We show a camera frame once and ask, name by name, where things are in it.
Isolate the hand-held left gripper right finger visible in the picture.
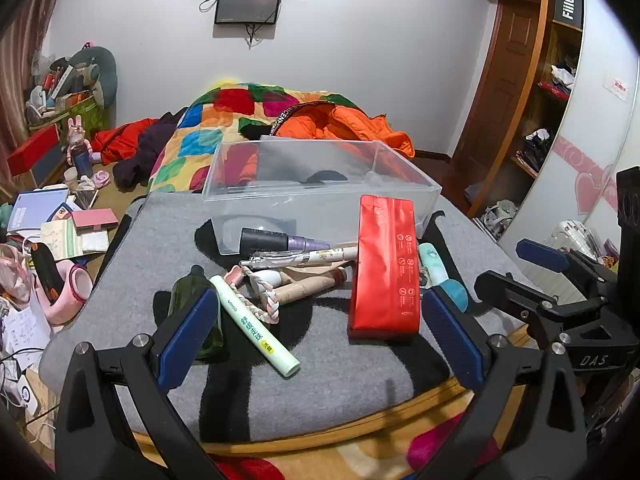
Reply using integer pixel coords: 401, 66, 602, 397
415, 287, 589, 480

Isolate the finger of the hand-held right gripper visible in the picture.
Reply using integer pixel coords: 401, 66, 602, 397
516, 239, 622, 306
474, 270, 608, 343

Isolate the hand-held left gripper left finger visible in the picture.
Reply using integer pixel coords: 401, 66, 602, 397
55, 287, 221, 480

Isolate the dark green bottle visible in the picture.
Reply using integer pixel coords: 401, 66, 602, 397
167, 265, 224, 361

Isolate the light green tube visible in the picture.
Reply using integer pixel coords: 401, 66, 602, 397
209, 275, 301, 379

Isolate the light teal tube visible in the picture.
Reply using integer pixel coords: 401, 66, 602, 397
418, 242, 469, 312

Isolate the pink braided rope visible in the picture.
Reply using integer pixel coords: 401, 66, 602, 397
225, 266, 282, 326

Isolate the red foil packet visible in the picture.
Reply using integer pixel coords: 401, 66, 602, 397
347, 194, 422, 344

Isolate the clear silver pen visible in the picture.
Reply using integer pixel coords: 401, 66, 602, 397
239, 252, 312, 269

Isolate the purple and black tube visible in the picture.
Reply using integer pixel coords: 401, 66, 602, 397
240, 227, 331, 256

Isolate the tan cosmetic stick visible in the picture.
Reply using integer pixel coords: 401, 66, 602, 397
275, 269, 349, 306

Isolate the clear plastic storage box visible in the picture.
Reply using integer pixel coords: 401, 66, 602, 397
201, 139, 444, 256

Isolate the white ribbed case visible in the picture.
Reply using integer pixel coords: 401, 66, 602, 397
550, 220, 602, 262

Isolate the white bag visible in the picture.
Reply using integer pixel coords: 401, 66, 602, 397
480, 200, 519, 237

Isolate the wooden wardrobe shelf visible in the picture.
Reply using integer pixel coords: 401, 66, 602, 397
469, 0, 587, 222

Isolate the white sliding wardrobe door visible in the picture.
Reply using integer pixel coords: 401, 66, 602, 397
500, 0, 640, 272

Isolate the pink book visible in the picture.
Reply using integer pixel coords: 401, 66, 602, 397
71, 208, 119, 231

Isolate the colourful rug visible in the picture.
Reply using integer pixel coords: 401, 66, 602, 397
134, 320, 531, 480

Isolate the black and orange tool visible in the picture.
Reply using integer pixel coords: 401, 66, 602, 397
27, 242, 64, 307

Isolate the dark purple cloth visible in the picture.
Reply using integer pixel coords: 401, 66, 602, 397
114, 110, 189, 191

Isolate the wooden door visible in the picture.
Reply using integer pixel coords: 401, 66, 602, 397
452, 0, 544, 162

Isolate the blue and white book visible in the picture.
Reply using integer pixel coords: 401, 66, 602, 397
7, 189, 69, 234

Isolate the colourful patchwork quilt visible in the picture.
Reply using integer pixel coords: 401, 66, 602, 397
147, 81, 362, 196

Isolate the red cloth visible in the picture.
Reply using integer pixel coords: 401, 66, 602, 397
91, 117, 168, 165

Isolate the black garment with lettered band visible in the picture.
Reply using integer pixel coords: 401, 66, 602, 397
239, 102, 312, 142

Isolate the pink bunny toy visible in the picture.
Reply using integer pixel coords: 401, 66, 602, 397
67, 115, 94, 163

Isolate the orange puffer jacket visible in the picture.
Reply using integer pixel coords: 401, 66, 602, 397
272, 101, 416, 160

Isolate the red box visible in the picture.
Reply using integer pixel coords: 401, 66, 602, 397
7, 125, 64, 177

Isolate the green cardboard box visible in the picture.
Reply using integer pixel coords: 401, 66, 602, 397
27, 95, 114, 134

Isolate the pink curtain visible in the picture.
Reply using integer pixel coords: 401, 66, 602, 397
0, 0, 72, 152

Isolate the small wall screen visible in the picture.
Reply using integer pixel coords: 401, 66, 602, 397
215, 0, 283, 26

